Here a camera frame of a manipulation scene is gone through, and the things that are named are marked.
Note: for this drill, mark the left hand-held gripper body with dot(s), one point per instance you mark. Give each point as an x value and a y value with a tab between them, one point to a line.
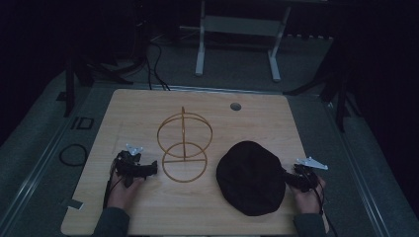
129	166

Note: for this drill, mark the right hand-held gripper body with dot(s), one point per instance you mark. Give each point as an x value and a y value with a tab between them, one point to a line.
306	176

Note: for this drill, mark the black hat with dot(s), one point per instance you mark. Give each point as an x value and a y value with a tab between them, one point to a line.
250	177

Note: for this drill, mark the person's right hand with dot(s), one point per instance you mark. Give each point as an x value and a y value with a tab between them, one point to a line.
306	200

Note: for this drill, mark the person's left hand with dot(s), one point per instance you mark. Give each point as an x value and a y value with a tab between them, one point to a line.
123	194

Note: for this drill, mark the black floor tape marking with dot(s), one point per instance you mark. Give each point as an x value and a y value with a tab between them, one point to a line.
82	123

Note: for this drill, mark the black tripod stand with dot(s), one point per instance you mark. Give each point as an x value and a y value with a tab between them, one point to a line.
69	89
341	98

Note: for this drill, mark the grey table grommet hole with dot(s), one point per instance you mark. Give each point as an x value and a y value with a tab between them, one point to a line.
235	106

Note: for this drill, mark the white metal stand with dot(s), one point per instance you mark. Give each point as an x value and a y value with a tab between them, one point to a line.
242	26

